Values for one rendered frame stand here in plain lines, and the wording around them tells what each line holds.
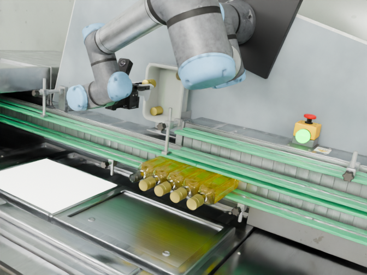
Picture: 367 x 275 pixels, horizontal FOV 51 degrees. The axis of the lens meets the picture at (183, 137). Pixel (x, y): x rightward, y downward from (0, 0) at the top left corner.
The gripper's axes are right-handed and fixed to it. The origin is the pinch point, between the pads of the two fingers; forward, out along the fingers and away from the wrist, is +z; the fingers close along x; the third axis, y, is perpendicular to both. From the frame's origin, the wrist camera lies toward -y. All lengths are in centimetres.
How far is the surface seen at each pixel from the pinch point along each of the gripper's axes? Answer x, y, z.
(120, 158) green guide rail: -7.1, 29.8, -3.5
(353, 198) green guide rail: 75, 21, 1
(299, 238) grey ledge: 62, 40, 4
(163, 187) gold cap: 26.4, 25.4, -23.7
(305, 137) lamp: 57, 8, 7
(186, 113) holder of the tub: 10.4, 10.4, 13.0
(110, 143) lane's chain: -18.9, 28.1, 3.6
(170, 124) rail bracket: 14.7, 11.2, -4.7
